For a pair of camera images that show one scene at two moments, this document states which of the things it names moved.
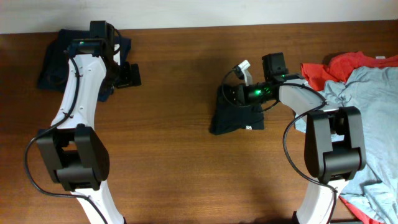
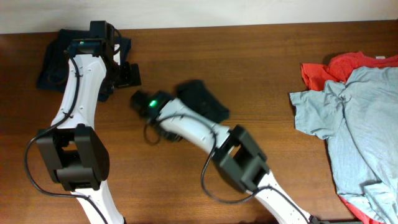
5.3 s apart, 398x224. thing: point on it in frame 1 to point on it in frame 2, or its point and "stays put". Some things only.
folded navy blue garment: [54, 66] stays put
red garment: [339, 66] stays put
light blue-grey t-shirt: [374, 91] stays put
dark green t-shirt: [228, 117] to [195, 94]
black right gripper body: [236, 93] to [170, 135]
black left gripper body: [127, 77] stays put
